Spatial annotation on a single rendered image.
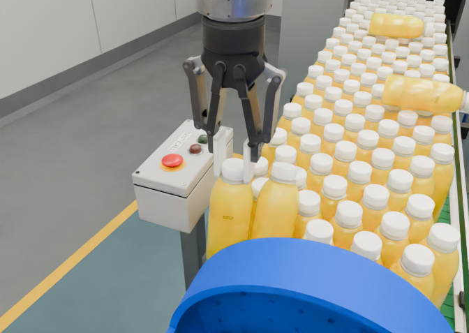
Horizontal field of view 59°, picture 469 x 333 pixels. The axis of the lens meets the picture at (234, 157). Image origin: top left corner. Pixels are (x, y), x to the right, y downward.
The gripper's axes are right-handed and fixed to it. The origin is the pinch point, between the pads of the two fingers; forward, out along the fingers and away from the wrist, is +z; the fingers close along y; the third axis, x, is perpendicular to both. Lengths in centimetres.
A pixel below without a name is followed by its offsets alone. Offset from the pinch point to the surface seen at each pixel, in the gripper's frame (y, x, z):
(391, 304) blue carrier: 22.3, -21.9, -5.4
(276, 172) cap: 5.4, 3.3, 3.5
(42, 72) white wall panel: -235, 182, 96
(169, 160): -12.6, 2.6, 5.6
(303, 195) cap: 9.3, 6.0, 9.0
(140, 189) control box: -16.1, -1.6, 9.5
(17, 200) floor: -160, 73, 117
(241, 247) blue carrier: 8.6, -19.6, -4.2
